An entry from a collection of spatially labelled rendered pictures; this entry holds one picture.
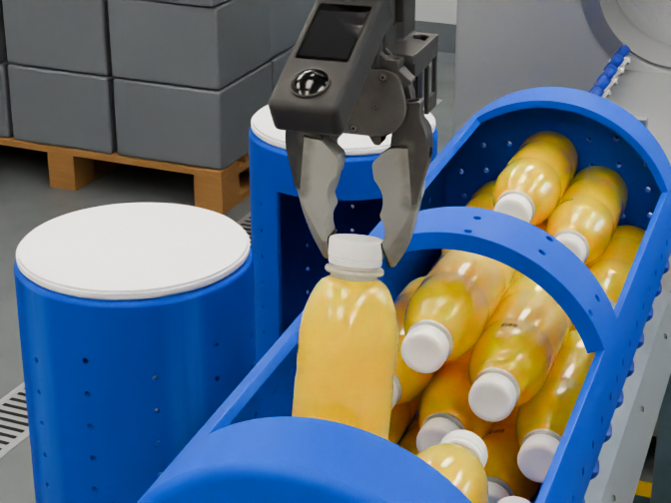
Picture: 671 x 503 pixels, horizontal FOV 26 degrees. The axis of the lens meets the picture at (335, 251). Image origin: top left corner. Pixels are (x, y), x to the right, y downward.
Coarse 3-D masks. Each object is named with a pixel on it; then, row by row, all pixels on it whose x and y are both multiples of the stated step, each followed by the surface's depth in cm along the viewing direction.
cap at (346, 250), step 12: (336, 240) 100; (348, 240) 99; (360, 240) 100; (372, 240) 101; (336, 252) 100; (348, 252) 99; (360, 252) 99; (372, 252) 99; (336, 264) 100; (348, 264) 99; (360, 264) 99; (372, 264) 100
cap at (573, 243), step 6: (564, 234) 151; (570, 234) 151; (558, 240) 150; (564, 240) 150; (570, 240) 149; (576, 240) 150; (570, 246) 150; (576, 246) 149; (582, 246) 150; (576, 252) 150; (582, 252) 149; (582, 258) 150
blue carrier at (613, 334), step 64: (512, 128) 168; (576, 128) 166; (640, 128) 162; (448, 192) 174; (640, 192) 166; (512, 256) 124; (576, 256) 129; (640, 256) 143; (576, 320) 124; (640, 320) 140; (256, 384) 106; (192, 448) 98; (256, 448) 92; (320, 448) 92; (384, 448) 93; (576, 448) 112
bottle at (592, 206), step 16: (576, 176) 165; (592, 176) 163; (608, 176) 163; (576, 192) 158; (592, 192) 158; (608, 192) 160; (624, 192) 164; (560, 208) 155; (576, 208) 154; (592, 208) 154; (608, 208) 157; (624, 208) 164; (560, 224) 153; (576, 224) 152; (592, 224) 152; (608, 224) 155; (592, 240) 152; (608, 240) 155; (592, 256) 153
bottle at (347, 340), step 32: (320, 288) 100; (352, 288) 99; (384, 288) 100; (320, 320) 99; (352, 320) 98; (384, 320) 99; (320, 352) 99; (352, 352) 98; (384, 352) 100; (320, 384) 99; (352, 384) 99; (384, 384) 100; (320, 416) 100; (352, 416) 99; (384, 416) 101
